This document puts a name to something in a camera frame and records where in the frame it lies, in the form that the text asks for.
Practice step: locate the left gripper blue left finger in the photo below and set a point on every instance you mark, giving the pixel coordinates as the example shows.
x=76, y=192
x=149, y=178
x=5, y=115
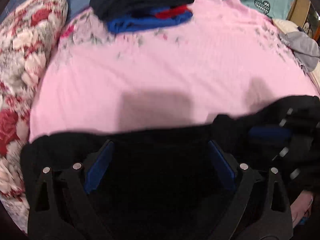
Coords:
x=96, y=165

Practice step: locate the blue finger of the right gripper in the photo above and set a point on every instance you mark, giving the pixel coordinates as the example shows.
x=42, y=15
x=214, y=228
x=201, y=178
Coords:
x=277, y=134

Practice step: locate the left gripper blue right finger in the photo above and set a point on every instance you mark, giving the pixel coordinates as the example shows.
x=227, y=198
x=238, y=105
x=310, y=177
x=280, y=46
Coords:
x=224, y=170

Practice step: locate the black pants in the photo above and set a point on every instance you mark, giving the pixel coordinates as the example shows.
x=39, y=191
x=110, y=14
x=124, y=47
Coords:
x=161, y=184

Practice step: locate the grey garment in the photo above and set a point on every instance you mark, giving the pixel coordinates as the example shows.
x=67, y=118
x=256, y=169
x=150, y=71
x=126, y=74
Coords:
x=304, y=48

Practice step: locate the pink floral bed sheet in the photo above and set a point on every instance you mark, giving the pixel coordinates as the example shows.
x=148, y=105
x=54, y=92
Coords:
x=227, y=59

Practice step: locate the cream pillow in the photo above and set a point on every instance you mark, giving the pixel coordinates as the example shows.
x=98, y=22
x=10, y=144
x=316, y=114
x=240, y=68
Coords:
x=285, y=26

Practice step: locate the wooden headboard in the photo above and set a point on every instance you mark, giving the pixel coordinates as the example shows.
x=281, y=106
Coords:
x=304, y=14

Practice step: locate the folded blue garment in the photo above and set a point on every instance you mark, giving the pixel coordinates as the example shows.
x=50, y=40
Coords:
x=145, y=19

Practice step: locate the red floral pillow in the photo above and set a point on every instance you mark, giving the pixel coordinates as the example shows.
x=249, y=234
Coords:
x=28, y=36

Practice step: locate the folded red garment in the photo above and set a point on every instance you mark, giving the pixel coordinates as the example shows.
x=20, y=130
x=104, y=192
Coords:
x=172, y=12

